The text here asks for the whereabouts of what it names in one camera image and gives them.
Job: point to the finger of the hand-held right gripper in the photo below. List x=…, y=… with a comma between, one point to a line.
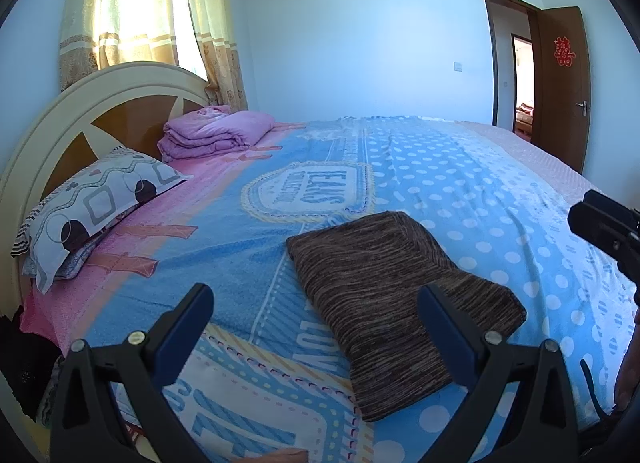
x=612, y=205
x=597, y=233

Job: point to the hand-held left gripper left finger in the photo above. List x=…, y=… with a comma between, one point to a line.
x=185, y=338

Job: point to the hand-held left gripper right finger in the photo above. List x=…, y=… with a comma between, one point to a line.
x=450, y=338

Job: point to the brown knitted sweater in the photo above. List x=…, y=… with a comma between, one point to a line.
x=380, y=283

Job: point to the person's right hand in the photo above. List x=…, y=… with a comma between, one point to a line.
x=629, y=373

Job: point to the person's left hand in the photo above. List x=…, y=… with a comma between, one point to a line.
x=285, y=457

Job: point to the brown wooden door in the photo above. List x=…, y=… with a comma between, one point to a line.
x=555, y=108

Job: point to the brown sofa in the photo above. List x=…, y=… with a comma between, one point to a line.
x=525, y=115

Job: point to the printed blue pink bed sheet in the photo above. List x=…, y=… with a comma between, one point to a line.
x=450, y=183

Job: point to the dark cloth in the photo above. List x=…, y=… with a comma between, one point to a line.
x=25, y=358

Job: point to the red paper door decoration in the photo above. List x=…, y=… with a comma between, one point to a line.
x=563, y=50

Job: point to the grey patterned pillow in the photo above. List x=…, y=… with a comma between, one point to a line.
x=100, y=193

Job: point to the folded pink quilt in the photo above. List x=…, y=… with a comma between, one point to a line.
x=215, y=133

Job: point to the cream wooden headboard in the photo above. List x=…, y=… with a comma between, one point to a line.
x=100, y=78

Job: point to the narrow yellow patterned curtain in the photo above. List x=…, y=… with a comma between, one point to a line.
x=215, y=33

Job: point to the wide yellow patterned curtain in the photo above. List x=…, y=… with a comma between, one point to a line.
x=120, y=3

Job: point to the brown door frame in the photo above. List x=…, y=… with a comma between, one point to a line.
x=492, y=43

